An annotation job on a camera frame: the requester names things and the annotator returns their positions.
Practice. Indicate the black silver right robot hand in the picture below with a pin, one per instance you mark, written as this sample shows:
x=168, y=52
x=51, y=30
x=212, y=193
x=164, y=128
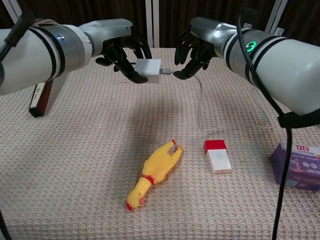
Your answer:
x=207, y=32

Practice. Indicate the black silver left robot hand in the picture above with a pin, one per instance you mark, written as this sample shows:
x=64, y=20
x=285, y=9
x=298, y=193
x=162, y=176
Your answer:
x=107, y=32

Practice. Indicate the white charger plug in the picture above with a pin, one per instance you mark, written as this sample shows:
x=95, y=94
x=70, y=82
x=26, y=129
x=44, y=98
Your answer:
x=150, y=70

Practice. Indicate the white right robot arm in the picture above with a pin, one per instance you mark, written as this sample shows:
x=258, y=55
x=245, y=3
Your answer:
x=280, y=67

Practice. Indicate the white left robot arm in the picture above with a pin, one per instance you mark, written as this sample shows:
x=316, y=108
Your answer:
x=30, y=57

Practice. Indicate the dark brown curtain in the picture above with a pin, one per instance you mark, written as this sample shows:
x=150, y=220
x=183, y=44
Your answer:
x=172, y=12

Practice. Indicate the long dark red box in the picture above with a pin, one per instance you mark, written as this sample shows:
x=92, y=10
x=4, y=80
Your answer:
x=41, y=100

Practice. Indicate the beige waffle tablecloth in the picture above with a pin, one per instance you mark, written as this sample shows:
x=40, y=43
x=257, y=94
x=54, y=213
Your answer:
x=87, y=150

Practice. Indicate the red and white small box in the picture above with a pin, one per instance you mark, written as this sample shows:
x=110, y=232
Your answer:
x=220, y=160

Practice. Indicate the yellow rubber chicken toy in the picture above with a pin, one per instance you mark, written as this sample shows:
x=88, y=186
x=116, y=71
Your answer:
x=157, y=167

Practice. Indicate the purple cardboard box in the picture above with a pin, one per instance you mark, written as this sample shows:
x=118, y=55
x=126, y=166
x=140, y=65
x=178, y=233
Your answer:
x=302, y=167

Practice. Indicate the white metal frame post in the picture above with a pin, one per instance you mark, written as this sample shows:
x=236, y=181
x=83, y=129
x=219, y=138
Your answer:
x=275, y=15
x=152, y=15

